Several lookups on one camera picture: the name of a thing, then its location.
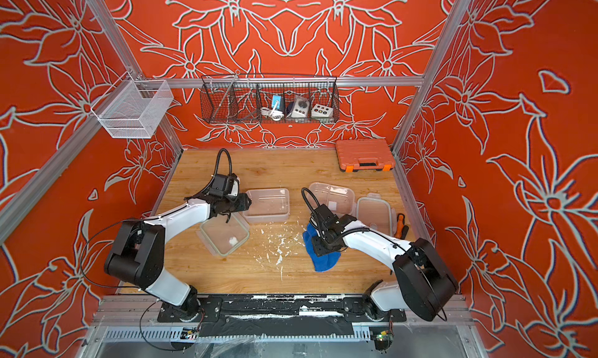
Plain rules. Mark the clear lunch box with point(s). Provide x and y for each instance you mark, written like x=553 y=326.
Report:
x=340 y=200

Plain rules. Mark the black handled screwdriver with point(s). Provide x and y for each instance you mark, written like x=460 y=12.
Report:
x=404 y=232

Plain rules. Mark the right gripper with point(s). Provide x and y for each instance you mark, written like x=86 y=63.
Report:
x=319 y=250

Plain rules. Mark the white button box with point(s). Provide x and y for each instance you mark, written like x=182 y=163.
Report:
x=321 y=112

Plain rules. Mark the orange handled screwdriver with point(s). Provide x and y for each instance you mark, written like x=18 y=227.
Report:
x=400 y=222

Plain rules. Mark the clear lunch box lid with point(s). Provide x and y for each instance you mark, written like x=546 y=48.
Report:
x=377 y=213

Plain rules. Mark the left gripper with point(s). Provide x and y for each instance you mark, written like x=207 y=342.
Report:
x=244 y=202

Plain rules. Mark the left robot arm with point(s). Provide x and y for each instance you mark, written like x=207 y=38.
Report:
x=136 y=255

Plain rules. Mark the blue white small box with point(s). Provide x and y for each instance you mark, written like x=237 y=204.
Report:
x=277 y=103

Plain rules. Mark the black wire basket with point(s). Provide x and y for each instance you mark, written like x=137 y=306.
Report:
x=244 y=99

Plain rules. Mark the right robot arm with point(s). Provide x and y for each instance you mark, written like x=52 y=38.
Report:
x=423 y=285

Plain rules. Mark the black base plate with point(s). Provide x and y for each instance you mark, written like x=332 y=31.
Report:
x=317 y=316

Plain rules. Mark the orange tool case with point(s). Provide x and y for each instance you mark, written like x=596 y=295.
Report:
x=364 y=154

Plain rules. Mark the clear acrylic box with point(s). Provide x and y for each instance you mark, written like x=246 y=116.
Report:
x=134 y=112

